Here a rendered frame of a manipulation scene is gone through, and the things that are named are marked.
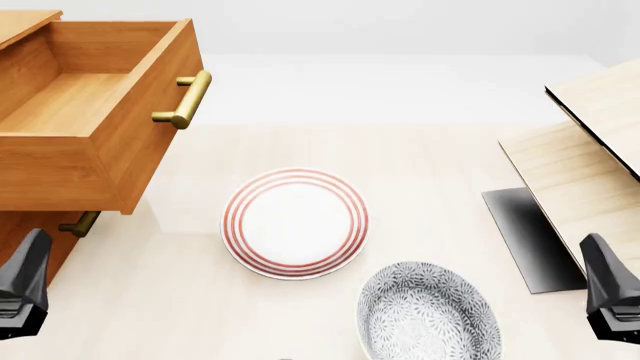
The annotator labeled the wooden cabinet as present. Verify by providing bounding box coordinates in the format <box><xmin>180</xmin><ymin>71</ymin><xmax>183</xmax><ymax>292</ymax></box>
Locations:
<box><xmin>0</xmin><ymin>9</ymin><xmax>102</xmax><ymax>288</ymax></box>

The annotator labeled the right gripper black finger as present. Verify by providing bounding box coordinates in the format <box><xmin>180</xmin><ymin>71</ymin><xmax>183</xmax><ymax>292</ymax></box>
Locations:
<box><xmin>579</xmin><ymin>232</ymin><xmax>640</xmax><ymax>315</ymax></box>

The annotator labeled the white plate with red rings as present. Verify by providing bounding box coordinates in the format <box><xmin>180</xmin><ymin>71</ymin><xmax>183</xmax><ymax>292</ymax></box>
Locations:
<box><xmin>219</xmin><ymin>167</ymin><xmax>371</xmax><ymax>281</ymax></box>

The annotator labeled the pale wood board, black edge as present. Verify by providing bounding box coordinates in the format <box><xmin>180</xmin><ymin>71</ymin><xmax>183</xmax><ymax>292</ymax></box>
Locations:
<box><xmin>544</xmin><ymin>57</ymin><xmax>640</xmax><ymax>182</ymax></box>

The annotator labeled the closed wooden drawer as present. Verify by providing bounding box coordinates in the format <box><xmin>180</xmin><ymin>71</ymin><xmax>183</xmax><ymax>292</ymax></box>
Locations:
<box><xmin>0</xmin><ymin>210</ymin><xmax>101</xmax><ymax>288</ymax></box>

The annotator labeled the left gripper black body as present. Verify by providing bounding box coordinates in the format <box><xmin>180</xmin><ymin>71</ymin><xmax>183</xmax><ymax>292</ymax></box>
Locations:
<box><xmin>0</xmin><ymin>290</ymin><xmax>50</xmax><ymax>341</ymax></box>

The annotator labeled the grey patterned bowl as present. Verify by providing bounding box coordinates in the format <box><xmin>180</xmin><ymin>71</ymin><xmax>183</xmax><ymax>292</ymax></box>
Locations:
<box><xmin>355</xmin><ymin>261</ymin><xmax>503</xmax><ymax>360</ymax></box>

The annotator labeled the brass bar handle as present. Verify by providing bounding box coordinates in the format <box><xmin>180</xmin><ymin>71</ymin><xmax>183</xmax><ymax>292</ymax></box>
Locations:
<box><xmin>58</xmin><ymin>210</ymin><xmax>102</xmax><ymax>239</ymax></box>
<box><xmin>151</xmin><ymin>69</ymin><xmax>213</xmax><ymax>131</ymax></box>

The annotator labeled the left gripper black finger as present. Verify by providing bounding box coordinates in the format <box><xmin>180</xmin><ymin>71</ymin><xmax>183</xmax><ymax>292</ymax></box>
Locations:
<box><xmin>0</xmin><ymin>228</ymin><xmax>54</xmax><ymax>302</ymax></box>

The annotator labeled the open wooden drawer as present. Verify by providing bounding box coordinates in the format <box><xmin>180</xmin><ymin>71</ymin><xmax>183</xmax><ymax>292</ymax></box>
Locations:
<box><xmin>0</xmin><ymin>18</ymin><xmax>204</xmax><ymax>216</ymax></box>

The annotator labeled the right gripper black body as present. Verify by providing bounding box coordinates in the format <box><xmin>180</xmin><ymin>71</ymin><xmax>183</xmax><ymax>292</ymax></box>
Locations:
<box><xmin>587</xmin><ymin>298</ymin><xmax>640</xmax><ymax>345</ymax></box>

